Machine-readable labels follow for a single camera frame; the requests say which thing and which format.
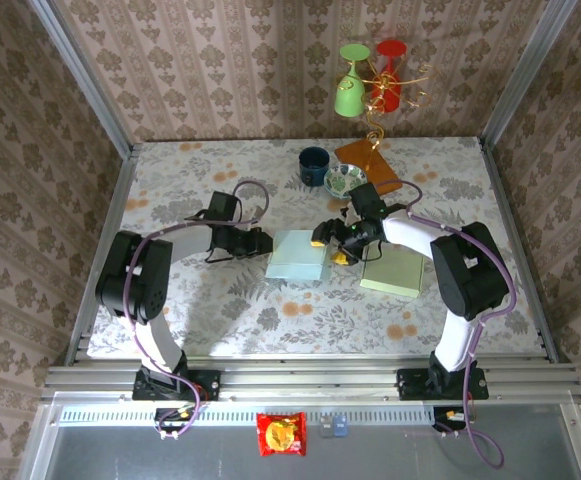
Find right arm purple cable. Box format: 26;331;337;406
373;178;517;471

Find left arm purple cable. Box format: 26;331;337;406
122;179;271;441

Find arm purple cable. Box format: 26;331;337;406
122;179;271;441
373;178;517;471

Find left aluminium side rail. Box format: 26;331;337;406
64;143;144;366

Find right aluminium side rail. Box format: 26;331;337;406
477;137;561;364

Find left arm cable connector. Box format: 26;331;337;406
154;406;197;435

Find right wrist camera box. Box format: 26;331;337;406
347;182;389;219

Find right aluminium corner post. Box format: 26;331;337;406
479;0;579;150

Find aluminium corner post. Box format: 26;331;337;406
27;0;136;157
479;0;579;150

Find leaf pattern bowl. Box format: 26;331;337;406
323;163;369;200

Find left aluminium corner post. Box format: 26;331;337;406
27;0;136;157

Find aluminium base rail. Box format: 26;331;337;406
42;355;581;402

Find gold wire glass rack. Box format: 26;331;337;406
333;62;444;195

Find light blue paper box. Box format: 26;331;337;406
264;228;332;282

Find grey metal shelf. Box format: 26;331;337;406
17;397;581;480

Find slotted cable duct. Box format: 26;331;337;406
52;403;571;427

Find red snack packet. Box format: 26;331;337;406
256;411;308;458

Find red wine glass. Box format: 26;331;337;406
369;39;409;114

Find floral tablecloth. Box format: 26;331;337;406
87;135;546;359

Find green wine glass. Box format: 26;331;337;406
333;42;371;119

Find arm cable connector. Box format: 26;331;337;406
154;406;197;435
432;405;477;434

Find dark blue mug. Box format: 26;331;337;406
298;146;331;187

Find right arm cable connector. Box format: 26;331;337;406
432;405;477;434

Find green paper box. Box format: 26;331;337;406
358;248;427;300

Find aluminium side rail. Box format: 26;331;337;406
64;143;144;366
477;137;561;364

